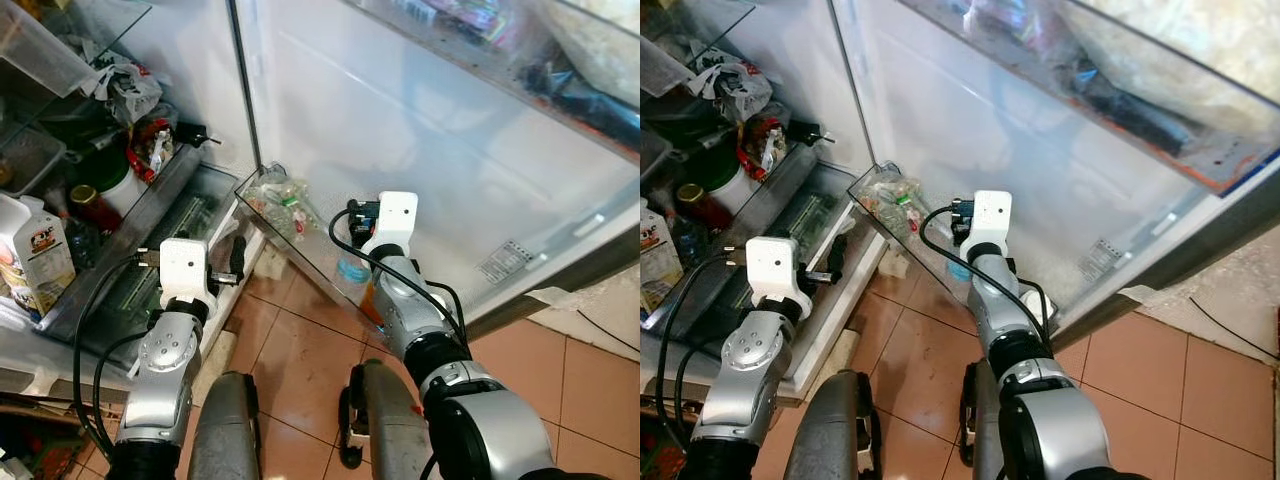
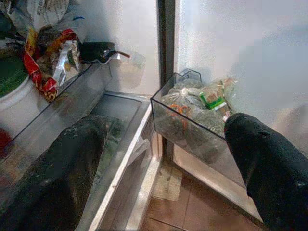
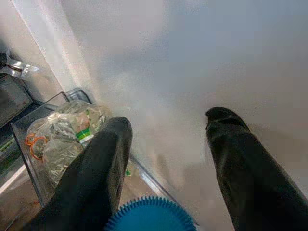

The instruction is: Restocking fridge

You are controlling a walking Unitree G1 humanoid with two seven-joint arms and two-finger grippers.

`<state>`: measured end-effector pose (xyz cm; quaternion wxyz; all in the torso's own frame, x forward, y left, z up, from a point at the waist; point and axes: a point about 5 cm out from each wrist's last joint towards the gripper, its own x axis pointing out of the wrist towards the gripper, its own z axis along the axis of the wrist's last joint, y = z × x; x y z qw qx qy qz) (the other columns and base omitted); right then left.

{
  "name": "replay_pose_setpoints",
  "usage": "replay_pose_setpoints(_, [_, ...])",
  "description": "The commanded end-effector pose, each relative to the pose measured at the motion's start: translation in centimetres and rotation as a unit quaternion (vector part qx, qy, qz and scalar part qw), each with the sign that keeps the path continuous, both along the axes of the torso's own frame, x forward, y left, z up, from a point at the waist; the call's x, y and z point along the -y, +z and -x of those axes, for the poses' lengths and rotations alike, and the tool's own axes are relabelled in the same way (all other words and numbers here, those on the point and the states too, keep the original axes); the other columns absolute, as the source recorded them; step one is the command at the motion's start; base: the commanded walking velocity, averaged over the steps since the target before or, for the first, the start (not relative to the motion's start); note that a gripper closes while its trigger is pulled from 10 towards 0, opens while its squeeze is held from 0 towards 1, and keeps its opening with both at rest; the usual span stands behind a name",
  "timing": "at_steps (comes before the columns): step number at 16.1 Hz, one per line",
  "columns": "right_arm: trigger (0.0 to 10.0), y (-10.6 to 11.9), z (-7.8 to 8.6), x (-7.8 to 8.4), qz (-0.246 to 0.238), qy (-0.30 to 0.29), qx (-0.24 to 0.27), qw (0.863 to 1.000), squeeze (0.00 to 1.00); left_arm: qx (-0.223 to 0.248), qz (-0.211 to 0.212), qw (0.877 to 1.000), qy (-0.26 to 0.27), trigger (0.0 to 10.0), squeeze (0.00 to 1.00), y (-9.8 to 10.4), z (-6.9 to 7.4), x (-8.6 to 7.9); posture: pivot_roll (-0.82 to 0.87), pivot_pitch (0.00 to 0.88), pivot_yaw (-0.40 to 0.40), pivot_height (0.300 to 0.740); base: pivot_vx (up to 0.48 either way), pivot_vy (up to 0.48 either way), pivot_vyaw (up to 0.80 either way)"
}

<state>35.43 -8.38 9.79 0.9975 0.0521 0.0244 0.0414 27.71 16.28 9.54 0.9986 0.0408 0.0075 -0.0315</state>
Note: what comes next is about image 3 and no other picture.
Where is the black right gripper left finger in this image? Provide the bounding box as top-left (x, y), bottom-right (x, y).
top-left (23, 116), bottom-right (133, 231)

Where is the orange rubber band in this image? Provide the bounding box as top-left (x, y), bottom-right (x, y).
top-left (25, 133), bottom-right (48, 160)

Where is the dark fridge shelf tray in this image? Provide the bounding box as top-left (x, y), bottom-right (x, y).
top-left (0, 72), bottom-right (33, 129)

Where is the clear plastic bag of produce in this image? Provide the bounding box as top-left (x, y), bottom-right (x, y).
top-left (25, 100), bottom-right (112, 191)

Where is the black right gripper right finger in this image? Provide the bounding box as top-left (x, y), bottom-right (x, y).
top-left (205, 106), bottom-right (308, 231)

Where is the clear plastic fridge door bin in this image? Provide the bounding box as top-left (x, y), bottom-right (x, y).
top-left (11, 88), bottom-right (200, 231)

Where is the clear bottle with blue cap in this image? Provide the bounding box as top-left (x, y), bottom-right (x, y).
top-left (103, 196), bottom-right (198, 231)

